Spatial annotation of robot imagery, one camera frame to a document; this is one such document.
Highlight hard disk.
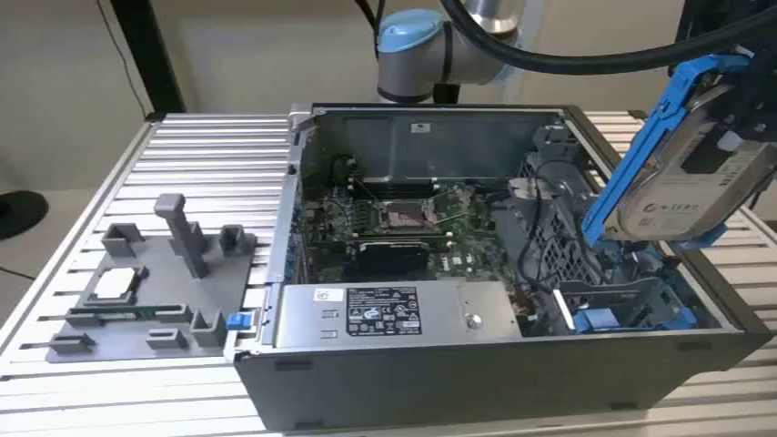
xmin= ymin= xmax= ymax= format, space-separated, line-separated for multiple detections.
xmin=580 ymin=53 xmax=777 ymax=251

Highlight gray disk bay cage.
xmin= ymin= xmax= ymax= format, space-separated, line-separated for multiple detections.
xmin=489 ymin=152 xmax=646 ymax=293

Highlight RAM slot bank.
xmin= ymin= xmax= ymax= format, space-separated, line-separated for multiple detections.
xmin=350 ymin=229 xmax=454 ymax=243
xmin=349 ymin=177 xmax=442 ymax=192

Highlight green motherboard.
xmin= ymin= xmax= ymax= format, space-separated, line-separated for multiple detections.
xmin=298 ymin=178 xmax=518 ymax=284

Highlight CPU socket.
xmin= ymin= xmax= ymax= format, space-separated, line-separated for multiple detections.
xmin=377 ymin=198 xmax=440 ymax=229

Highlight black graphics card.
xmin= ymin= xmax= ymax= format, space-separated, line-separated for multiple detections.
xmin=353 ymin=240 xmax=429 ymax=280

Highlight open black PC case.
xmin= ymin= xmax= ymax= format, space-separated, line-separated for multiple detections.
xmin=222 ymin=102 xmax=773 ymax=432

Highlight silver power supply unit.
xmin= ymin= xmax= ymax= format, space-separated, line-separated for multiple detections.
xmin=270 ymin=280 xmax=525 ymax=345

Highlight gray parts rack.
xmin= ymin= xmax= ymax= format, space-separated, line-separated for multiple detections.
xmin=46 ymin=193 xmax=260 ymax=364

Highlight green RAM stick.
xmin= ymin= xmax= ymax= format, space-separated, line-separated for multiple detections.
xmin=68 ymin=305 xmax=184 ymax=317

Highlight silver CPU chip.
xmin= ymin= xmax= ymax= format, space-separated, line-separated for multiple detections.
xmin=88 ymin=269 xmax=144 ymax=300

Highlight black round stand base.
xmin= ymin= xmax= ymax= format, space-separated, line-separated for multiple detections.
xmin=0 ymin=190 xmax=49 ymax=240

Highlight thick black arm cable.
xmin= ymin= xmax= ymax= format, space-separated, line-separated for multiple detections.
xmin=438 ymin=0 xmax=739 ymax=76

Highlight black disk wire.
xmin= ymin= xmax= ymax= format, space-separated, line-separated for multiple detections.
xmin=517 ymin=158 xmax=585 ymax=293

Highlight blue plastic bay bracket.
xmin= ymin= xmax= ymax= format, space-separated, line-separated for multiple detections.
xmin=572 ymin=304 xmax=694 ymax=334

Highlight black metal frame post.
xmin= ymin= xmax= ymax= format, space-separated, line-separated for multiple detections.
xmin=108 ymin=0 xmax=186 ymax=115

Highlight thin black wall cable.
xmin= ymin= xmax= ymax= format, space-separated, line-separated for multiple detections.
xmin=96 ymin=0 xmax=154 ymax=122

